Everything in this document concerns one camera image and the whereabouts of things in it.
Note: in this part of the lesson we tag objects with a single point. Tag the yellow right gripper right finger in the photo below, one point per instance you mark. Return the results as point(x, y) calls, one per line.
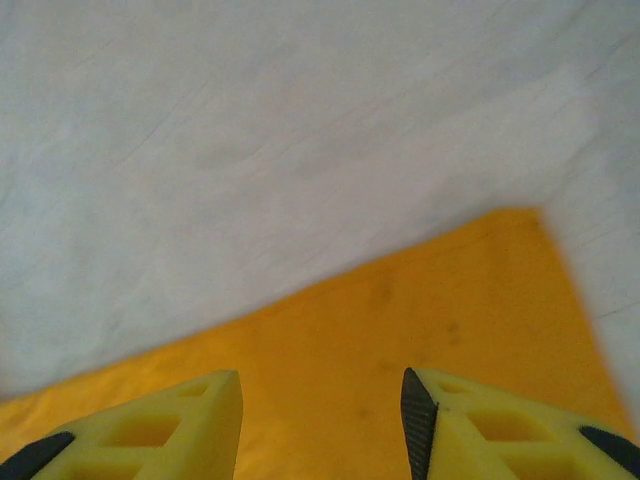
point(500, 440)

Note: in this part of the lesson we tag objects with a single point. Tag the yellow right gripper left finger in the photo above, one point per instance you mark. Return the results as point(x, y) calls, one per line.
point(200, 430)

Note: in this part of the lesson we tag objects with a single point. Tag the yellow t-shirt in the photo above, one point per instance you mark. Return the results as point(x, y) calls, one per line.
point(350, 325)

